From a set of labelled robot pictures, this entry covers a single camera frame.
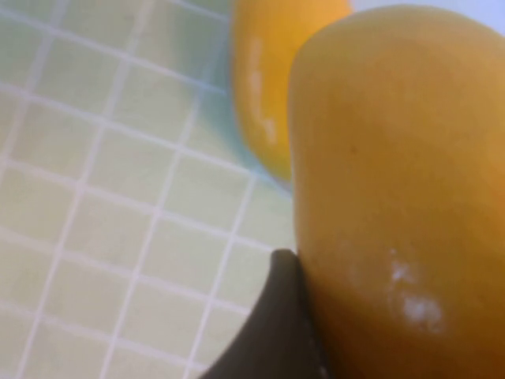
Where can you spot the orange mango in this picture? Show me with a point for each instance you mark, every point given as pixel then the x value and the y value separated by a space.
pixel 394 177

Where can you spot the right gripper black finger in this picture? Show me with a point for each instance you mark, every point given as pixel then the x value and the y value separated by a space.
pixel 276 335

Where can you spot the yellow mango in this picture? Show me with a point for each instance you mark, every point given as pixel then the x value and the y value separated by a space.
pixel 268 79

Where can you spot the green checkered tablecloth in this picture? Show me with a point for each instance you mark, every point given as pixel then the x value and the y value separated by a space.
pixel 98 197

